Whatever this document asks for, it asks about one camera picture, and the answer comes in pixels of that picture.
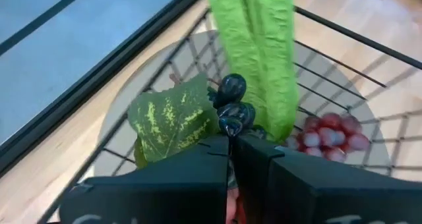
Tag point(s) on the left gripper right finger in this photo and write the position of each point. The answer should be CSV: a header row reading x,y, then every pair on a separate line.
x,y
329,194

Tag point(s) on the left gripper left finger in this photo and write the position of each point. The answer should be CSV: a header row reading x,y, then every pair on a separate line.
x,y
158,191

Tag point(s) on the red grape bunch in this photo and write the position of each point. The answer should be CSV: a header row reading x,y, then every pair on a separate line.
x,y
329,135

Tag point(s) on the black grape bunch with leaf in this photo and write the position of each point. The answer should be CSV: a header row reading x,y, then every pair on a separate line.
x,y
230,89

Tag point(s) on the green lettuce leaf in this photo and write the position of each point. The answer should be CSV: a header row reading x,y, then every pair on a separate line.
x,y
257,52

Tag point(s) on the round grey mat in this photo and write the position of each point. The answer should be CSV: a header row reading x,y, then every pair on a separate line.
x,y
310,57

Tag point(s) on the black table frame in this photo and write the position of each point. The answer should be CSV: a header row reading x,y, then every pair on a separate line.
x,y
99,77

